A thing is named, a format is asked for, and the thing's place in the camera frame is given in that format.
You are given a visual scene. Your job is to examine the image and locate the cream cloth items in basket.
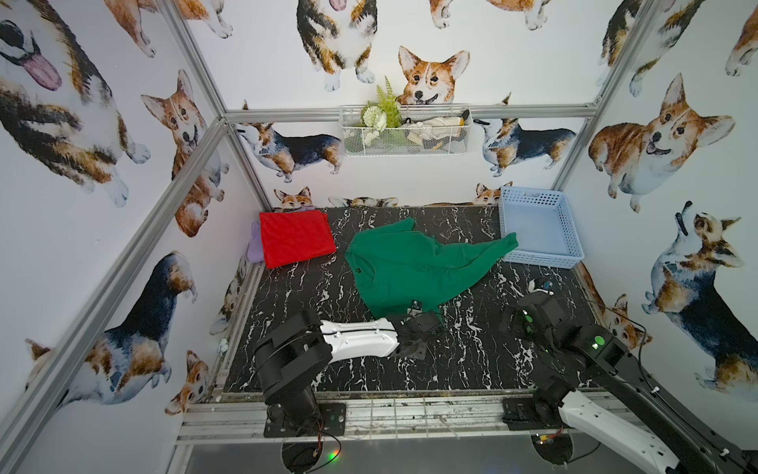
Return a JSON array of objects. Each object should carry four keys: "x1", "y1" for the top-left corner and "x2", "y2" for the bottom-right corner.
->
[{"x1": 402, "y1": 110, "x2": 470, "y2": 150}]

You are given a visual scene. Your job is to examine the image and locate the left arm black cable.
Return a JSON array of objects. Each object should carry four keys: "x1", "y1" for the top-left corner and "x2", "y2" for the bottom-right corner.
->
[{"x1": 277, "y1": 414, "x2": 345, "y2": 474}]

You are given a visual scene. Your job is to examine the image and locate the light blue plastic basket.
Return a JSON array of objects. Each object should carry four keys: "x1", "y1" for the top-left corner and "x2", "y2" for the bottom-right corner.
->
[{"x1": 499, "y1": 186, "x2": 584, "y2": 270}]

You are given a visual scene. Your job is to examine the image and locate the aluminium front rail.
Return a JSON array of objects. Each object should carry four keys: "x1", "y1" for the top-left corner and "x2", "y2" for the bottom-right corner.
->
[{"x1": 176, "y1": 392, "x2": 558, "y2": 446}]

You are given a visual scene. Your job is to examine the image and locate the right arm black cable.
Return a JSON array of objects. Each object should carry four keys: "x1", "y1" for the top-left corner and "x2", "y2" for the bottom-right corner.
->
[{"x1": 567, "y1": 313, "x2": 670, "y2": 464}]

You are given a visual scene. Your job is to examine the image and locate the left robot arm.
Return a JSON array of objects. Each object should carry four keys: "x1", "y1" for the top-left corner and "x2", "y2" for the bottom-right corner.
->
[{"x1": 254, "y1": 301, "x2": 443, "y2": 428}]

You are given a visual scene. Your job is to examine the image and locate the aluminium frame bar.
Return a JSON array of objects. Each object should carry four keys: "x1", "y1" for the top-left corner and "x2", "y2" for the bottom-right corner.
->
[
  {"x1": 224, "y1": 104, "x2": 598, "y2": 124},
  {"x1": 1, "y1": 118, "x2": 227, "y2": 473}
]

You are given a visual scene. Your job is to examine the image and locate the folded lilac t-shirt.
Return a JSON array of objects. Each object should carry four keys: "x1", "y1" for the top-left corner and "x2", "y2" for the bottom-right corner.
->
[{"x1": 246, "y1": 221, "x2": 265, "y2": 264}]

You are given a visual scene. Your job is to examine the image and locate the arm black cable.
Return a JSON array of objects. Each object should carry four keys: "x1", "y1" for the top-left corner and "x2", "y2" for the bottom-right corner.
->
[
  {"x1": 277, "y1": 414, "x2": 345, "y2": 474},
  {"x1": 567, "y1": 313, "x2": 670, "y2": 464}
]

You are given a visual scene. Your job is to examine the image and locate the aluminium frame left bar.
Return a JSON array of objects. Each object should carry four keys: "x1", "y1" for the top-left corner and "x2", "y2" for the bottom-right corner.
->
[{"x1": 1, "y1": 118, "x2": 227, "y2": 473}]

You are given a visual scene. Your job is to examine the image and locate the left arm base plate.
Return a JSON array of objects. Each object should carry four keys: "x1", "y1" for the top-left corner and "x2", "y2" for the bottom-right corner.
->
[{"x1": 264, "y1": 403, "x2": 347, "y2": 438}]

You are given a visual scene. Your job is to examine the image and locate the folded red t-shirt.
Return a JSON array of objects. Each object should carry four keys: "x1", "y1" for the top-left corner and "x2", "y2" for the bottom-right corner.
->
[{"x1": 260, "y1": 211, "x2": 337, "y2": 270}]

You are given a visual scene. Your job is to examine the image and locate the white wire wall basket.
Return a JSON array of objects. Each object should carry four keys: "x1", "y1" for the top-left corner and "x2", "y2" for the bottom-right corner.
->
[{"x1": 339, "y1": 105, "x2": 473, "y2": 157}]

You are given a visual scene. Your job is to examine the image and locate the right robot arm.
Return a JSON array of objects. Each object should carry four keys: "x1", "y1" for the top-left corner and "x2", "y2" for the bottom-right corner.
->
[{"x1": 499, "y1": 290, "x2": 757, "y2": 473}]

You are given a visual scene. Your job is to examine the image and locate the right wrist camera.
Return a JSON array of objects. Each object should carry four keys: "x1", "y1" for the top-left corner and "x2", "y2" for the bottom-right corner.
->
[{"x1": 527, "y1": 276, "x2": 555, "y2": 295}]

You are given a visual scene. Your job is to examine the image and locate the green fern plant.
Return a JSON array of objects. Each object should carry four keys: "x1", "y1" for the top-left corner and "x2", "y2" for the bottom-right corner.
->
[{"x1": 360, "y1": 78, "x2": 402, "y2": 146}]

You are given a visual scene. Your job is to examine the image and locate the green t-shirt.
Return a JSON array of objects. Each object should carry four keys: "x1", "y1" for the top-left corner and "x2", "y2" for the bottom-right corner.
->
[{"x1": 345, "y1": 218, "x2": 519, "y2": 319}]

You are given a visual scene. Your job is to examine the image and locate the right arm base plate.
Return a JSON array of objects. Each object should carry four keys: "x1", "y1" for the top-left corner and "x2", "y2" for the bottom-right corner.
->
[{"x1": 501, "y1": 395, "x2": 564, "y2": 431}]

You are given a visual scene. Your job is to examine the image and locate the aluminium frame back bar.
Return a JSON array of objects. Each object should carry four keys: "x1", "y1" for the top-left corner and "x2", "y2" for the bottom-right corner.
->
[{"x1": 224, "y1": 104, "x2": 598, "y2": 124}]

